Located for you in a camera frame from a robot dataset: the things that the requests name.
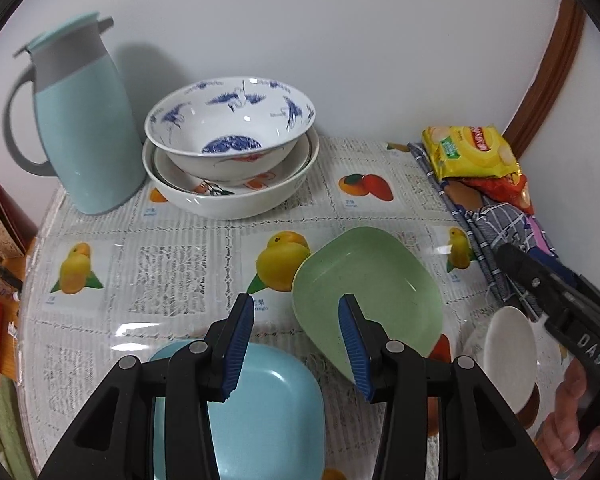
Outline plain white bowl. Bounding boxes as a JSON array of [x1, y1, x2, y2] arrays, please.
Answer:
[[480, 306, 538, 411]]

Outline red chips bag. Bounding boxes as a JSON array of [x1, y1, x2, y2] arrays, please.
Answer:
[[460, 170, 536, 216]]

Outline grey checked cloth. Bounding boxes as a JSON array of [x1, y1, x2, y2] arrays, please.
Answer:
[[407, 142, 581, 321]]

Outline yellow chips bag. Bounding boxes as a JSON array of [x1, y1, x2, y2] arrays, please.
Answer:
[[421, 125, 520, 181]]

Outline light blue thermos jug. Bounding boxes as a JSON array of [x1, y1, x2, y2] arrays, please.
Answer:
[[2, 11, 148, 215]]

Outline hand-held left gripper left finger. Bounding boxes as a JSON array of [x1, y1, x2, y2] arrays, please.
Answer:
[[37, 292, 255, 480]]

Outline large white bowl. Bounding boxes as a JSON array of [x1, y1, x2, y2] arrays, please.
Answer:
[[141, 127, 321, 220]]

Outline blue crane print bowl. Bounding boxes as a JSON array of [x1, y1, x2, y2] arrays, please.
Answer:
[[145, 77, 317, 181]]

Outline brown clay bowl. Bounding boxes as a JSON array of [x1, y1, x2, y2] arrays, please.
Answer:
[[517, 382, 542, 417]]

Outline person's right hand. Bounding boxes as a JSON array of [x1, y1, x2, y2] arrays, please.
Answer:
[[537, 360, 600, 476]]

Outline red box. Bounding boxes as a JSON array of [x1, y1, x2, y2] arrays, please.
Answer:
[[0, 182, 38, 261]]

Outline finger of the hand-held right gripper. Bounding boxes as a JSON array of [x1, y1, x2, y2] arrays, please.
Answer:
[[560, 270, 600, 331], [495, 242, 581, 322]]

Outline light blue plate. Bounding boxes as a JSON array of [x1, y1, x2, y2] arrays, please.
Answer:
[[147, 340, 327, 480]]

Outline white bowl with orange print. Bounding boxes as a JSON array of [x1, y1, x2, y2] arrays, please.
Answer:
[[152, 135, 315, 196]]

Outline fruit print tablecloth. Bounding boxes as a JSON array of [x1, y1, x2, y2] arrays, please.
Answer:
[[17, 135, 581, 480]]

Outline green cloth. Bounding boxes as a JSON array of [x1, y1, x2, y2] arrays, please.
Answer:
[[0, 385, 36, 480]]

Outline brown wooden door frame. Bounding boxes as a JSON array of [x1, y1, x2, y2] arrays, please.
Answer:
[[500, 0, 586, 161]]

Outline brown snack packet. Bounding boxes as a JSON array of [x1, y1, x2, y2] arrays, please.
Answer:
[[442, 179, 483, 211]]

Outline green plate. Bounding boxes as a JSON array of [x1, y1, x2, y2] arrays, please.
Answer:
[[291, 226, 445, 386]]

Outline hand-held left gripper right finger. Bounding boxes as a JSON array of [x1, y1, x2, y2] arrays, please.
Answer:
[[339, 294, 551, 480]]

